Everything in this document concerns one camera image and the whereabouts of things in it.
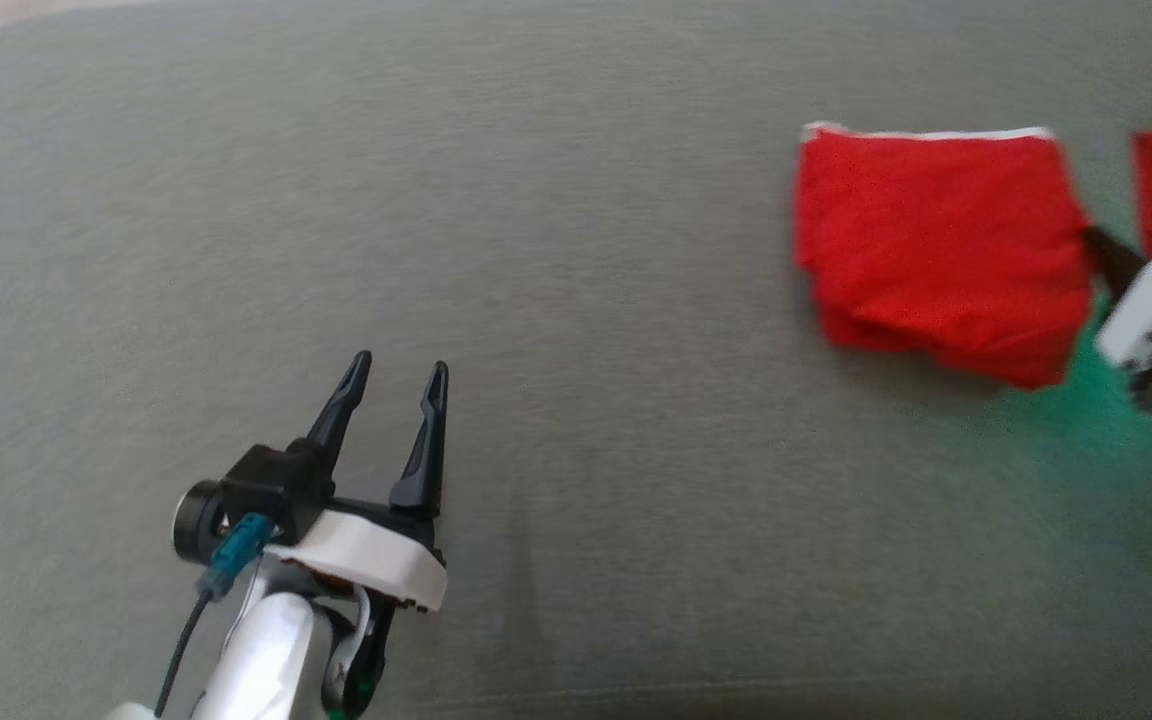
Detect large grey sofa cushion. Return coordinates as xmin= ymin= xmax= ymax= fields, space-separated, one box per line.
xmin=0 ymin=0 xmax=1152 ymax=720

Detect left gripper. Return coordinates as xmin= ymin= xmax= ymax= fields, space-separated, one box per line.
xmin=266 ymin=349 xmax=451 ymax=614

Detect black cable with teal plug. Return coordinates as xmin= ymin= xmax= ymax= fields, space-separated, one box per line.
xmin=154 ymin=512 xmax=273 ymax=717

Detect red and white shorts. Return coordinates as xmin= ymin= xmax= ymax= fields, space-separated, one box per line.
xmin=793 ymin=122 xmax=1099 ymax=392

